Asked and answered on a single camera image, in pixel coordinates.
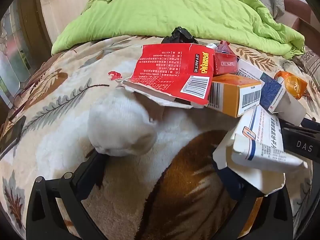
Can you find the green quilt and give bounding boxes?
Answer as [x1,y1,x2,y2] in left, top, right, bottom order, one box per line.
[51,0,306,60]

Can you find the striped beige pillow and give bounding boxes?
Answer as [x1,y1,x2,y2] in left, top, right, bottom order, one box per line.
[291,46,320,80]

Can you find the eyeglasses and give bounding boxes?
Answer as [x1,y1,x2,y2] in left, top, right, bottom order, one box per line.
[7,90,35,123]

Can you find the leaf printed blanket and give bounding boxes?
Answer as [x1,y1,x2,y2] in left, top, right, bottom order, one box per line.
[0,35,320,240]

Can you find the black phone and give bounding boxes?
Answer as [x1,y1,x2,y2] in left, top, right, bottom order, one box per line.
[0,115,27,157]

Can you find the white box with blue stripe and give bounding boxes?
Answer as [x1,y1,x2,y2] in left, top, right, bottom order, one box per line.
[212,105,309,197]

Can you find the black plastic bag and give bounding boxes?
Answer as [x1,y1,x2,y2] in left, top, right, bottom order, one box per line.
[161,27,198,45]

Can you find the torn red cardboard box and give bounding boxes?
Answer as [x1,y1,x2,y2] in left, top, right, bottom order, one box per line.
[116,43,216,109]

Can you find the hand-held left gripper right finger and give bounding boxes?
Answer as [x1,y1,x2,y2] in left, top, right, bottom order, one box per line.
[214,169,293,240]

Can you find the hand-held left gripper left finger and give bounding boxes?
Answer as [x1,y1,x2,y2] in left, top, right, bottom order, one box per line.
[26,150,108,240]

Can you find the brown headboard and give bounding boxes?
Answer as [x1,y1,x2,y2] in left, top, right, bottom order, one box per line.
[274,0,320,45]

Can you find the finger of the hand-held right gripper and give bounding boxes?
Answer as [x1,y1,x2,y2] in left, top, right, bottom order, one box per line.
[276,116,320,133]

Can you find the red cigarette box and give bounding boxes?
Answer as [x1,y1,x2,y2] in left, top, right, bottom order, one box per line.
[213,52,238,75]

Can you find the red snack bag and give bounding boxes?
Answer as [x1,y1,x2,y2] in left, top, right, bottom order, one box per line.
[216,41,237,55]

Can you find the white box with blue pattern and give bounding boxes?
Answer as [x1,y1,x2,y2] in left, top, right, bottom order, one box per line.
[235,58,307,126]

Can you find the orange medicine box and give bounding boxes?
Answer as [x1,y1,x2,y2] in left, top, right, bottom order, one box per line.
[208,74,262,118]

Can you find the orange sachet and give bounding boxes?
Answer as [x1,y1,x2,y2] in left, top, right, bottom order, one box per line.
[274,70,308,100]

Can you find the stained glass window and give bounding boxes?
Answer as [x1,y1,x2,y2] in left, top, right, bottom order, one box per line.
[0,0,50,110]

